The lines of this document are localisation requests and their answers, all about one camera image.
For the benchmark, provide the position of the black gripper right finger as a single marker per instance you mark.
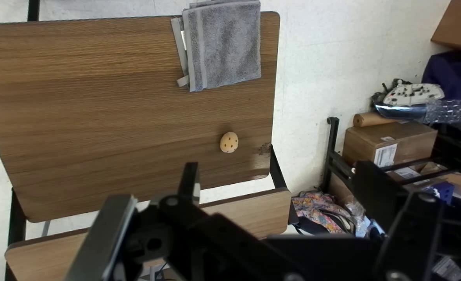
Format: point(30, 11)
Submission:
point(384, 200)

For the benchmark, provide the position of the colourful patterned cloth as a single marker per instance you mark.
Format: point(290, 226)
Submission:
point(320, 214)

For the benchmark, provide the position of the brown cookie toy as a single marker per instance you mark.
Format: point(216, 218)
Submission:
point(229, 142)

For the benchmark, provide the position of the brown cardboard box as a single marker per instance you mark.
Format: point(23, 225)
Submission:
point(388, 143)

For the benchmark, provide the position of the gray towel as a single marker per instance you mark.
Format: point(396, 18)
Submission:
point(218, 42)

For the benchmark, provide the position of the wooden desk with black frame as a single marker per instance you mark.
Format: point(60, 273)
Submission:
point(91, 107)

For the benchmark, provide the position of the dark blue bag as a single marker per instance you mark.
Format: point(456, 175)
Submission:
point(445, 68)

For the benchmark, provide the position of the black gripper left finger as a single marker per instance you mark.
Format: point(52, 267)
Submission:
point(190, 184)

